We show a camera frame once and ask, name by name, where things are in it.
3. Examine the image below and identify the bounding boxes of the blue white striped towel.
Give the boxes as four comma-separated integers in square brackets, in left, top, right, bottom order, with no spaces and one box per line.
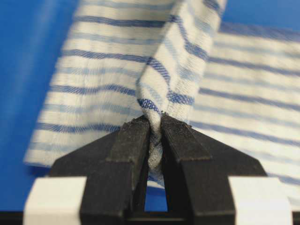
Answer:
[24,0,300,211]

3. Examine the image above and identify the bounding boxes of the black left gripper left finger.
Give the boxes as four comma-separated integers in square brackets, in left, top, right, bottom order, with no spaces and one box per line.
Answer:
[22,114,150,225]

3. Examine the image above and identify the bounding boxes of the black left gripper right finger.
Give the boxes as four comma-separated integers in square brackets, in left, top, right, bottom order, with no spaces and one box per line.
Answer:
[160,112,293,225]

